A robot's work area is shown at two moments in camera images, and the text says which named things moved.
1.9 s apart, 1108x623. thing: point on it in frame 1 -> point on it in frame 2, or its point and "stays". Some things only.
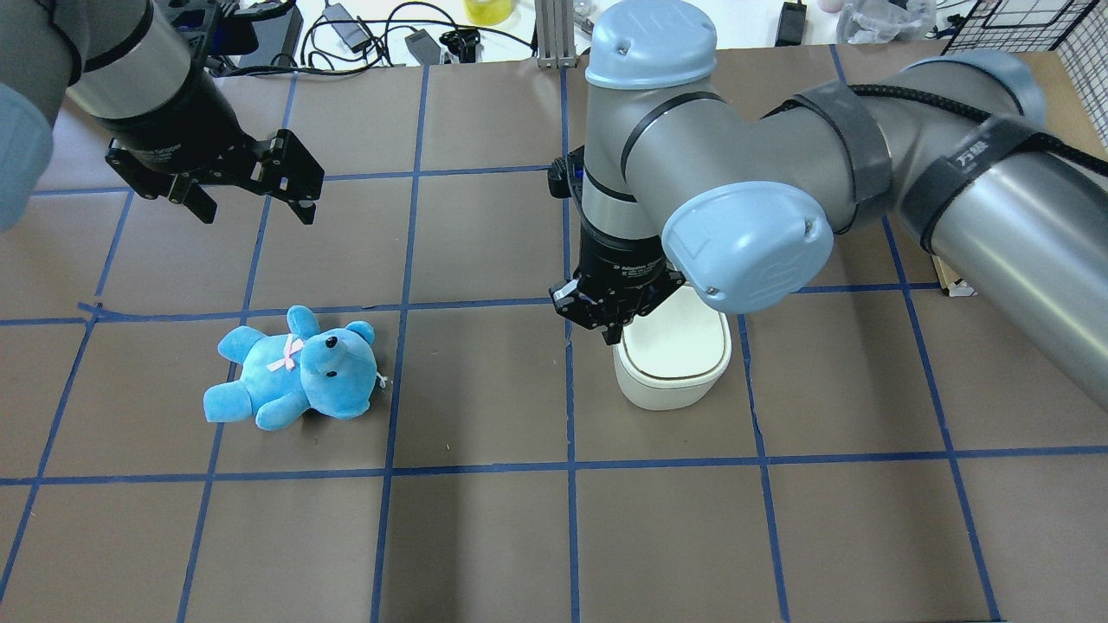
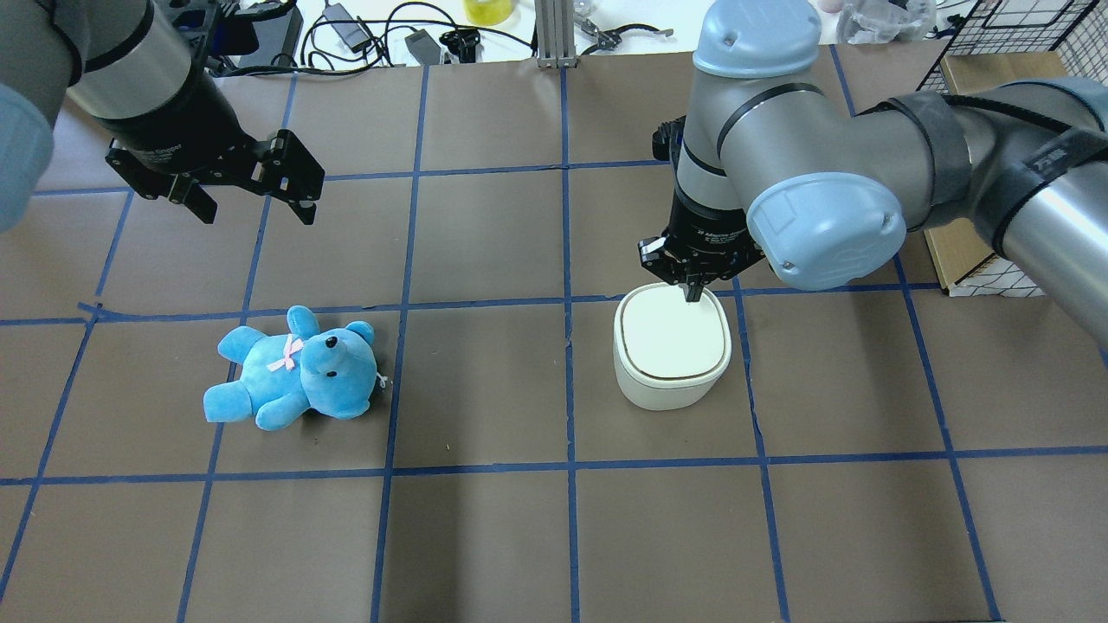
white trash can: x=673 y=355 stays
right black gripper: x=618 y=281 -> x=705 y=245
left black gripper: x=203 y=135 stays
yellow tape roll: x=487 y=12 stays
